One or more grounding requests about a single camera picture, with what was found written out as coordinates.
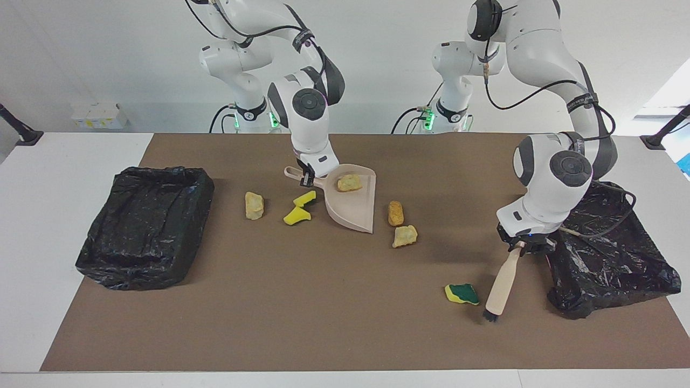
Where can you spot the black bag lined bin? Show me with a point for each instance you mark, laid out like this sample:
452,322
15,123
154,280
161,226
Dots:
620,269
145,226

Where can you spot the pale cream foam chunk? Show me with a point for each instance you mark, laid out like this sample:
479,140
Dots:
405,236
254,205

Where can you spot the orange striped bread piece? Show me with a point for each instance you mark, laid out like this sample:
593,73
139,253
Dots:
349,183

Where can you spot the beige hand brush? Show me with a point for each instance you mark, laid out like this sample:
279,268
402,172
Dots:
504,280

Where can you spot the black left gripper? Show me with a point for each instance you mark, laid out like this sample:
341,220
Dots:
533,240

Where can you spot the white boxes by wall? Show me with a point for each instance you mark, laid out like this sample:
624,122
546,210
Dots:
99,116

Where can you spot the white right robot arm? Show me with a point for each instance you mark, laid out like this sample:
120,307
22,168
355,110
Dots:
310,134

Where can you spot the blue object at table edge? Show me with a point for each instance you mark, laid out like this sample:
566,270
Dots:
685,164

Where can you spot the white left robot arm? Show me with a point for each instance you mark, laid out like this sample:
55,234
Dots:
544,54

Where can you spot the brown table mat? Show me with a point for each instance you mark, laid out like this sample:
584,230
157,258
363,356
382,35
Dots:
269,323

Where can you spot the beige plastic dustpan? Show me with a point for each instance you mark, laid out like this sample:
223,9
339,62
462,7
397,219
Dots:
353,210

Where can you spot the black camera stand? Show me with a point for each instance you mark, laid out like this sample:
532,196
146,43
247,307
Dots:
21,132
663,132

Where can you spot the green and yellow sponge piece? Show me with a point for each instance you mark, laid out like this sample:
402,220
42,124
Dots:
462,293

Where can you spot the brown bread roll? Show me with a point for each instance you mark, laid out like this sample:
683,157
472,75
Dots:
395,213

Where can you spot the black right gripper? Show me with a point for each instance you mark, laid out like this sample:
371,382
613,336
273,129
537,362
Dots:
304,167

